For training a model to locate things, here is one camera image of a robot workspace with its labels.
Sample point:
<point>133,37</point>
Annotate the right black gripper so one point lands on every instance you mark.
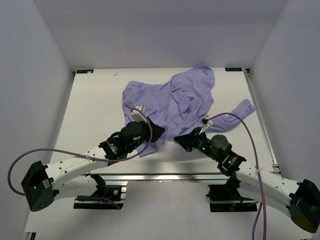
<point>189,141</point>

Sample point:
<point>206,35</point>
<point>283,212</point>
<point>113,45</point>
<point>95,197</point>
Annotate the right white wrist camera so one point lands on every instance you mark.
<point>206,124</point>

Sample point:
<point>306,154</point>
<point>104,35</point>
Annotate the left blue table label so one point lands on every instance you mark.
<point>84,71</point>

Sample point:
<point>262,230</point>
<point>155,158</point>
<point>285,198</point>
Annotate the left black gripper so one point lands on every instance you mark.
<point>158,131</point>

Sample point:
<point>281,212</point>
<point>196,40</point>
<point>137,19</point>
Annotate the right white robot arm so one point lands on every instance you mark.
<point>300,201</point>

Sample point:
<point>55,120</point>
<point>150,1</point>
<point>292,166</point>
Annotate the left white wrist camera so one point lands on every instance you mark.
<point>137,113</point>

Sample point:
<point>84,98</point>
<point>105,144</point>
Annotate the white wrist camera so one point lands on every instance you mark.
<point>206,124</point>
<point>137,113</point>

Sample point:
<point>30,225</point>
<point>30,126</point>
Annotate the lilac zip jacket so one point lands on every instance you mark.
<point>177,105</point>

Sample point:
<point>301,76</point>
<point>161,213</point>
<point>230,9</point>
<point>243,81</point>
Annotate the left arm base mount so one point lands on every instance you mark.
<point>105,196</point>

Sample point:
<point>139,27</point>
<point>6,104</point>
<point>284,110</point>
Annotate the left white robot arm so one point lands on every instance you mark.
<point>45,183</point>

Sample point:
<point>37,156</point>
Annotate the blue table label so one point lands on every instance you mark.
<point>84,71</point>
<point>233,69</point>

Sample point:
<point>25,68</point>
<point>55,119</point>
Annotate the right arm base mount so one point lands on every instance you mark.
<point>225,198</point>

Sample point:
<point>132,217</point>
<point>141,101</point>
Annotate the right blue table label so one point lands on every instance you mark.
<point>233,69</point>

